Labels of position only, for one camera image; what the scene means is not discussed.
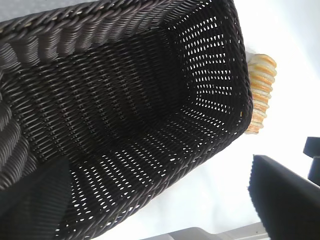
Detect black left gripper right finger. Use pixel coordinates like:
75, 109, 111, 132
247, 154, 320, 240

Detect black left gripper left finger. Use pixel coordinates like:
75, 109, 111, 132
0, 156, 75, 240

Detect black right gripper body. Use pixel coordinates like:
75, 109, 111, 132
303, 136, 320, 186

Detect long striped bread roll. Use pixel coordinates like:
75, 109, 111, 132
243, 53, 278, 136

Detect dark brown wicker basket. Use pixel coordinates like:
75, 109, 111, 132
0, 0, 253, 240

